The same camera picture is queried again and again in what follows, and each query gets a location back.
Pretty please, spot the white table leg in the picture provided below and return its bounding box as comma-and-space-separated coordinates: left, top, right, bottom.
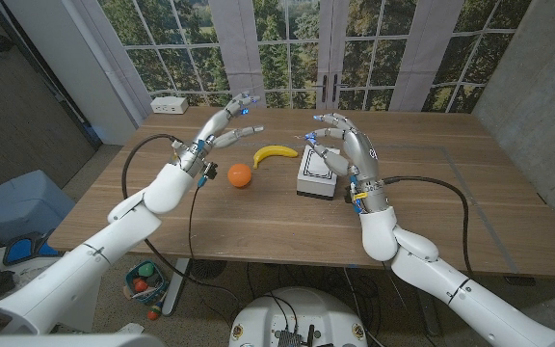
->
161, 257, 192, 318

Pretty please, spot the blue basket of toys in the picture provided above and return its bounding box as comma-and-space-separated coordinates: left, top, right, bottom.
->
123, 259, 169, 306

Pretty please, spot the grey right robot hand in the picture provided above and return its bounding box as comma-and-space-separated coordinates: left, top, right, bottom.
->
304, 112, 381, 184

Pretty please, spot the white box with black frame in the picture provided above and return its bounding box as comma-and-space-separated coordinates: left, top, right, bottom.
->
296, 145, 341, 200

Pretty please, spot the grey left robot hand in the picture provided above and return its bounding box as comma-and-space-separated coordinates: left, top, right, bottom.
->
176, 92, 265, 177

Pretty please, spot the white robot torso base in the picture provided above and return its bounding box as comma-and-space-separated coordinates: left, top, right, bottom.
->
227, 286, 369, 347

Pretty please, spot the thin black camera cable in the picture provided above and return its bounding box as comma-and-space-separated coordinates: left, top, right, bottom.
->
187, 185, 206, 264

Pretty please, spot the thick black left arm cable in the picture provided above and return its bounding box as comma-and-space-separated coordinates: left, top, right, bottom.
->
120, 133, 244, 309

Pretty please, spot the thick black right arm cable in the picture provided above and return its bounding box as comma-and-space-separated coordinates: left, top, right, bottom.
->
383, 175, 474, 279

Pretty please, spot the small orange floor toy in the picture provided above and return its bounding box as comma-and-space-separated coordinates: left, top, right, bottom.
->
145, 303, 166, 322

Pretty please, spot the blue-grey upholstered seat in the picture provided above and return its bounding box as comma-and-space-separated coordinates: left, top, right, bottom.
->
0, 169, 76, 247

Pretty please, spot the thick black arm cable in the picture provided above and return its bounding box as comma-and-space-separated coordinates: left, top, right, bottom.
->
383, 175, 474, 279
120, 133, 244, 309

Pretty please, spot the printed window backdrop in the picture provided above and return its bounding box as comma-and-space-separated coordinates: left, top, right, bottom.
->
72, 0, 534, 115

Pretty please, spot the dark wooden door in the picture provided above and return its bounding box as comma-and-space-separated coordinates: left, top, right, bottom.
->
0, 0, 103, 201

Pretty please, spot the orange fruit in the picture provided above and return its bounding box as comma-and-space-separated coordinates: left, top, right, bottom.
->
226, 163, 253, 189

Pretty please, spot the yellow banana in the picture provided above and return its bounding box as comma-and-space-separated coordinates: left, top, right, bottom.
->
251, 144, 300, 171

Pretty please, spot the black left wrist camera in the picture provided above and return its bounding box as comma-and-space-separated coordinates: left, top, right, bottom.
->
198, 161, 220, 188

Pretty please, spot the black round floor disc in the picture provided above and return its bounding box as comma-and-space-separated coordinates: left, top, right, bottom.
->
189, 258, 228, 281

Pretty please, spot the white power strip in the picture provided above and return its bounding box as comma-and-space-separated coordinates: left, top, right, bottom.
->
149, 95, 190, 116

